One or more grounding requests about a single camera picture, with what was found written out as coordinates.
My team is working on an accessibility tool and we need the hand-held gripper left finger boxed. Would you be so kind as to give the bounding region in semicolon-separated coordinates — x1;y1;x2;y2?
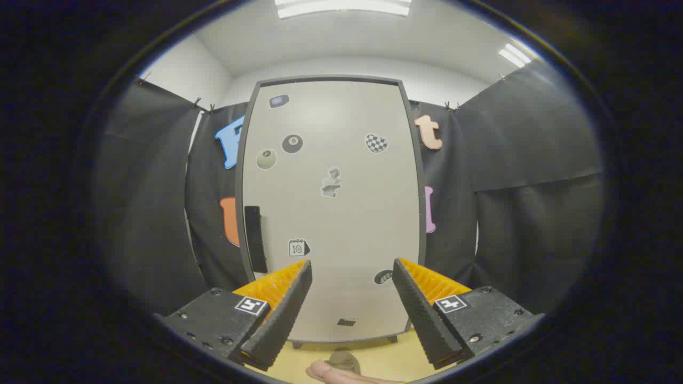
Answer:
154;260;313;372

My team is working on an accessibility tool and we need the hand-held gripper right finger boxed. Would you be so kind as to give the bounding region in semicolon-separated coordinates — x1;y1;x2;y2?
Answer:
392;258;546;370

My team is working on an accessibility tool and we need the brown fuzzy shoe with bow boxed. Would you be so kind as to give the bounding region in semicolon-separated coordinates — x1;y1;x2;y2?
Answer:
324;350;361;375

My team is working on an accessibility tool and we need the black door handle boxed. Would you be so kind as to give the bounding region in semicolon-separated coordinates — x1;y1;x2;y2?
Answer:
244;205;268;274

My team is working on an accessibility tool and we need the light grey shoe cabinet door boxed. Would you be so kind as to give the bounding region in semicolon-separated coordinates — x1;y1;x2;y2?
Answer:
242;80;421;342

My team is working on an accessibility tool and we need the grey shoe cabinet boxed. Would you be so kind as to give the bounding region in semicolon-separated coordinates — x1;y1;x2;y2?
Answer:
235;75;427;350

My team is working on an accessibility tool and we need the black backdrop cloth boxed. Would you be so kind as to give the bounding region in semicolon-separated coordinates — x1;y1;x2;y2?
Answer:
99;59;603;331

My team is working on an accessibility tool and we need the small ceiling light panel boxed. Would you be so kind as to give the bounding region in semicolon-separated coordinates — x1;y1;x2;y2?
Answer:
498;43;534;68

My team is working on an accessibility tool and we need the long ceiling light panel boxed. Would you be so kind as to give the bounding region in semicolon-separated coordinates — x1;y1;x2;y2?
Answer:
274;0;412;20

